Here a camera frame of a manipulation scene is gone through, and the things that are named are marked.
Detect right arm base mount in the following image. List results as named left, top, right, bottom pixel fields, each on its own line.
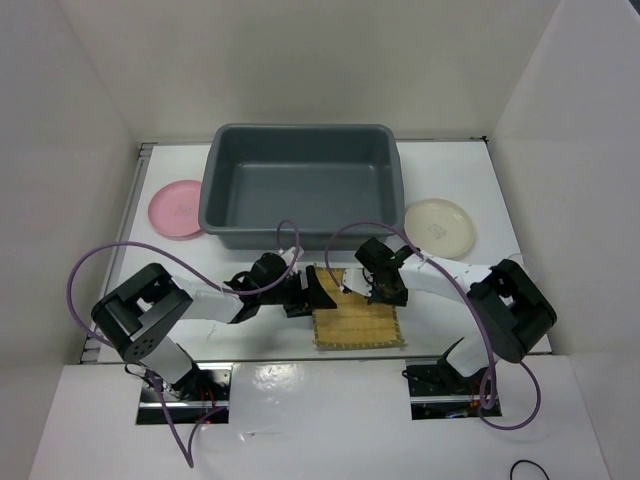
left=401, top=359, right=486, bottom=420

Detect black cable loop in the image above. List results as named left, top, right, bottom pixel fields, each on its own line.
left=509, top=459, right=551, bottom=480

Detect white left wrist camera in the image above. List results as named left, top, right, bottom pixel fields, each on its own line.
left=279, top=246, right=304, bottom=263

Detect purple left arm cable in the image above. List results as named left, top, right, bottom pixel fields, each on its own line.
left=67, top=218, right=307, bottom=469

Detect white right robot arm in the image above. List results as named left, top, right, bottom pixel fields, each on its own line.
left=341, top=238, right=557, bottom=393

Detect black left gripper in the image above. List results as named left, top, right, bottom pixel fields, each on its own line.
left=259, top=265, right=336, bottom=318

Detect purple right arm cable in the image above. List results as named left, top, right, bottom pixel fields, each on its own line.
left=323, top=219, right=544, bottom=431

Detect grey plastic bin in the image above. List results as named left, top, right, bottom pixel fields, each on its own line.
left=199, top=124, right=405, bottom=250

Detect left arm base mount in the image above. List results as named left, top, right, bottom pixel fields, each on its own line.
left=128, top=363, right=233, bottom=426

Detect pink plate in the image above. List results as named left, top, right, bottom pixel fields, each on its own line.
left=147, top=180, right=203, bottom=240

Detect cream plate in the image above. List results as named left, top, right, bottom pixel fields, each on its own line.
left=404, top=198, right=476, bottom=259

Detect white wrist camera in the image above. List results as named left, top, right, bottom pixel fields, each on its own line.
left=279, top=246, right=304, bottom=263
left=340, top=268, right=371, bottom=297

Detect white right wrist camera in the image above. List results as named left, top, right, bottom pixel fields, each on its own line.
left=340, top=268, right=371, bottom=297

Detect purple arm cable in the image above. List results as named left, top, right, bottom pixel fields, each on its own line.
left=67, top=218, right=307, bottom=469
left=323, top=219, right=544, bottom=431

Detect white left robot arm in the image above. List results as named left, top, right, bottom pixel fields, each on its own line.
left=91, top=252, right=337, bottom=400

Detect woven bamboo mat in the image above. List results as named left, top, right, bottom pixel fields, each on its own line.
left=313, top=266, right=404, bottom=350

